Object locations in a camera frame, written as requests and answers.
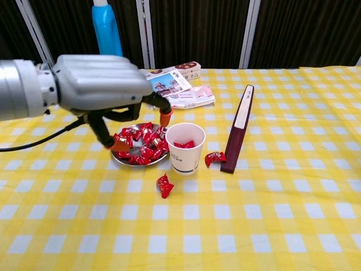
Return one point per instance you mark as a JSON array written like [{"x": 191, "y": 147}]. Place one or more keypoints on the silver metal plate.
[{"x": 137, "y": 144}]

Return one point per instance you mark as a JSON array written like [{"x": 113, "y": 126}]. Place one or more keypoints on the white pink plastic packet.
[{"x": 194, "y": 97}]

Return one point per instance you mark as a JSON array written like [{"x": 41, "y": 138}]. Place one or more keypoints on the yellow checked tablecloth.
[{"x": 253, "y": 211}]

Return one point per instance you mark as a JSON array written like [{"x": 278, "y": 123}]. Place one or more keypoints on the red candy heap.
[{"x": 146, "y": 138}]

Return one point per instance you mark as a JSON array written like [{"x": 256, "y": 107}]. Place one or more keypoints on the blue squeeze bottle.
[{"x": 107, "y": 34}]

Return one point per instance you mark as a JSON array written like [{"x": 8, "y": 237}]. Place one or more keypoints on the building picture postcard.
[{"x": 172, "y": 83}]

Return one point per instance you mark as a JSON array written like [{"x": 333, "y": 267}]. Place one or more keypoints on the long box with red label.
[{"x": 189, "y": 70}]

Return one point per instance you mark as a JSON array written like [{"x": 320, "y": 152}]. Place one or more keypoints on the white paper cup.
[{"x": 183, "y": 163}]

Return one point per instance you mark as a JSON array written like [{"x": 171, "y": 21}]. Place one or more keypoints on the white metal frame post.
[
  {"x": 249, "y": 34},
  {"x": 35, "y": 31},
  {"x": 359, "y": 62},
  {"x": 145, "y": 34}
]

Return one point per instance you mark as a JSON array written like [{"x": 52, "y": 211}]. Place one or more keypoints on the dark maroon long box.
[{"x": 231, "y": 158}]

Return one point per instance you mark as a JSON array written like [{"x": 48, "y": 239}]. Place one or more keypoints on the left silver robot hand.
[{"x": 98, "y": 82}]

